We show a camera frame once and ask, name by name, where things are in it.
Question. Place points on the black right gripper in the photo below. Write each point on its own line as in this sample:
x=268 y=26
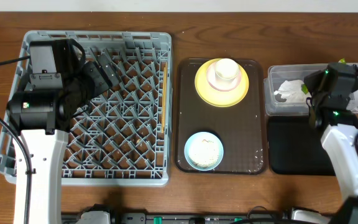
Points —
x=313 y=101

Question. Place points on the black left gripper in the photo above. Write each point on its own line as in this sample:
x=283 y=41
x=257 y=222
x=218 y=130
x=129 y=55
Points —
x=89 y=78

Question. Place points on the white tissue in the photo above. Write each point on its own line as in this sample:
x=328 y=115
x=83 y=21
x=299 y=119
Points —
x=291 y=92

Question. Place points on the wooden chopstick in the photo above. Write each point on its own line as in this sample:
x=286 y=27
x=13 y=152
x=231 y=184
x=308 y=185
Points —
x=165 y=96
x=163 y=99

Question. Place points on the yellow pandan cake wrapper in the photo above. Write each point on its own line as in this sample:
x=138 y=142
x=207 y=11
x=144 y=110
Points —
x=303 y=86

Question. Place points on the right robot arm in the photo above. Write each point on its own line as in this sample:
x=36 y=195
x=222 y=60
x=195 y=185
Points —
x=338 y=128

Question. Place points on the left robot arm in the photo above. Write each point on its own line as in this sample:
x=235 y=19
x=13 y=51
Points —
x=40 y=124

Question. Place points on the grey dishwasher rack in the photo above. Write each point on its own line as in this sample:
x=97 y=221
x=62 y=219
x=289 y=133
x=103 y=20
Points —
x=121 y=137

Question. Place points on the clear plastic bin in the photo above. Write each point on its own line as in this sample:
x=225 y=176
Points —
x=277 y=74

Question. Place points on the black plastic tray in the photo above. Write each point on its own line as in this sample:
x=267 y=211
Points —
x=295 y=148

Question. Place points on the dark brown serving tray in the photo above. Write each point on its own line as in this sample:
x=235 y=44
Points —
x=241 y=128

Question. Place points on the cream plastic cup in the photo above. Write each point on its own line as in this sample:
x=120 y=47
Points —
x=226 y=70

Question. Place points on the pink plastic bowl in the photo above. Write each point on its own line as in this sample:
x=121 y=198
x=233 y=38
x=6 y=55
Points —
x=221 y=84

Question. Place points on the yellow plastic plate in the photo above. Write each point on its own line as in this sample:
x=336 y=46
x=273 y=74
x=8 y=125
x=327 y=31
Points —
x=220 y=98

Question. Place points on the light blue rice bowl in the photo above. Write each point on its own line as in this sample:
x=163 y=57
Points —
x=203 y=151

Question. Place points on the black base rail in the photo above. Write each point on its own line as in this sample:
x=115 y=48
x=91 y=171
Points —
x=141 y=218

